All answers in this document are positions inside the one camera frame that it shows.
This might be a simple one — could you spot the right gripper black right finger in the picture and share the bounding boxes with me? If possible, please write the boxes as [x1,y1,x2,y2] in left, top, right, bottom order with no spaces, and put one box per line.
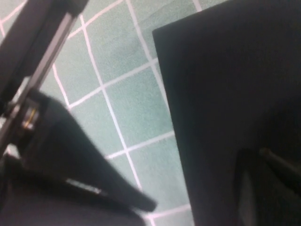
[259,147,301,195]

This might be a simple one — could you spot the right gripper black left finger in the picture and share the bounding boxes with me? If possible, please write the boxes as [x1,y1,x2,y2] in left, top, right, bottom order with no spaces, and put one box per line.
[231,148,301,226]

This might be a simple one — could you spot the black printed glasses case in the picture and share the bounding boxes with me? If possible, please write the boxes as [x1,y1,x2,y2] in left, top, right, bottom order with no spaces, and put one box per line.
[0,0,301,226]

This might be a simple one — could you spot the green white-checked tablecloth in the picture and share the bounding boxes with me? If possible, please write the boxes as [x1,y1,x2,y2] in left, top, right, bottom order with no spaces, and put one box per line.
[0,0,231,226]

